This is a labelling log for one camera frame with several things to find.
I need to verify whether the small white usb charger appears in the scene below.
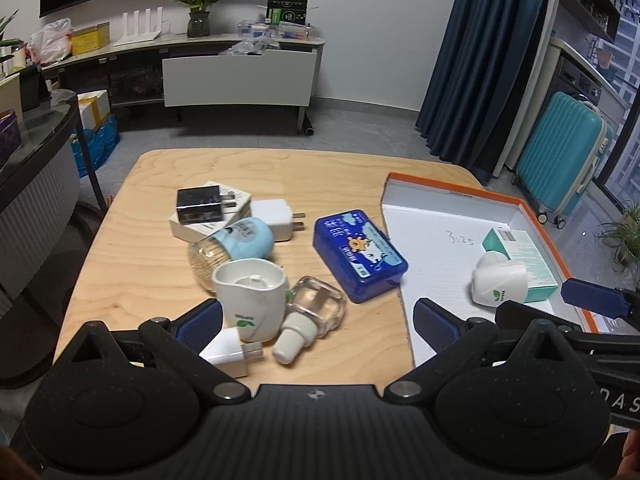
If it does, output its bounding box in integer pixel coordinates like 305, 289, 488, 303
198, 327, 264, 378

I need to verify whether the white cup-shaped repellent heater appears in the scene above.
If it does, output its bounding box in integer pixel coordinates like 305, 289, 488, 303
213, 258, 288, 342

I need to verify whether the white mosquito repellent heater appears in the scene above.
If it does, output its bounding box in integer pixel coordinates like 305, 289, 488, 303
471, 250, 528, 308

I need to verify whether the blue plastic tin box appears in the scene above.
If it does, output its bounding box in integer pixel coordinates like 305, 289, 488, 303
312, 209, 409, 304

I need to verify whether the light blue toothpick jar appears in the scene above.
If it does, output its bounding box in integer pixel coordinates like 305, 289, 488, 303
188, 217, 274, 292

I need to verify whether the clear liquid refill bottle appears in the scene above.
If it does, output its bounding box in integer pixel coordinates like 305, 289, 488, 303
271, 275, 346, 365

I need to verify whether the black power adapter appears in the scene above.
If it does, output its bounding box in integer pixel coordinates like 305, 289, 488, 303
176, 184, 236, 224

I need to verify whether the person's right hand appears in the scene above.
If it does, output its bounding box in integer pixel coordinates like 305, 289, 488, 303
616, 430, 640, 480

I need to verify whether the person's left hand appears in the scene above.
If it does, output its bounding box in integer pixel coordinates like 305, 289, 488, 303
0, 445, 40, 480

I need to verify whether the small floor plant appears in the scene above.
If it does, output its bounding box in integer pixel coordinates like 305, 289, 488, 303
597, 203, 640, 268

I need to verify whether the white flat product box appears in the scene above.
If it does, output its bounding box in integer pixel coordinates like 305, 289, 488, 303
168, 181, 252, 243

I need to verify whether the orange white cardboard tray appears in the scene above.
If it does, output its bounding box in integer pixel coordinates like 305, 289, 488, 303
381, 172, 572, 365

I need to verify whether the teal white carton box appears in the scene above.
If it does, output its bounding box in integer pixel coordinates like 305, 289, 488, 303
483, 228, 558, 302

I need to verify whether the white plug charger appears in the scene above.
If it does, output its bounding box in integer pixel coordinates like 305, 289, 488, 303
250, 198, 306, 243

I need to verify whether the teal hard suitcase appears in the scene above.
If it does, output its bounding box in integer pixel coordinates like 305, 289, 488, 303
515, 91, 613, 230

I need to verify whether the dark curved side counter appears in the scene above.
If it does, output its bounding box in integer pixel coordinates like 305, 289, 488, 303
0, 89, 109, 391

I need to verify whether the blue plastic bag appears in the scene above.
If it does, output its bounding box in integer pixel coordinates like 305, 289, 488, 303
70, 115, 119, 178

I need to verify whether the white yellow taped carton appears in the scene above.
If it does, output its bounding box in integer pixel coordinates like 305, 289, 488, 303
77, 90, 111, 131

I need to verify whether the white tv console cabinet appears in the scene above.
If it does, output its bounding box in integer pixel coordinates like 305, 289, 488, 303
43, 34, 326, 136

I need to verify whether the purple patterned box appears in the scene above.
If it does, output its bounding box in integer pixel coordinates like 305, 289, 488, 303
0, 108, 22, 167

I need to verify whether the dark blue curtain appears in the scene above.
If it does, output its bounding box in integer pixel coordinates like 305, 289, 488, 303
416, 0, 548, 183

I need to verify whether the white wifi router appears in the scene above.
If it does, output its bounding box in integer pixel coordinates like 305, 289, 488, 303
114, 6, 164, 47

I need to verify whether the beige paper box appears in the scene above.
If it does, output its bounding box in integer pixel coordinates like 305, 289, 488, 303
0, 73, 23, 122

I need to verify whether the yellow cardboard box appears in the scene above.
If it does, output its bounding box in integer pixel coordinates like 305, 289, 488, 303
70, 22, 111, 55

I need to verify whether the white plastic bag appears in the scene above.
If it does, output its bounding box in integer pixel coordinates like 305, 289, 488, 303
28, 18, 73, 65

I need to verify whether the green black display box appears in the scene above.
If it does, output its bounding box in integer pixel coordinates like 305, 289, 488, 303
266, 0, 308, 25

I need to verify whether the left side green plant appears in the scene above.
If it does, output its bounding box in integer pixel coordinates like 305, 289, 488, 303
0, 8, 25, 64

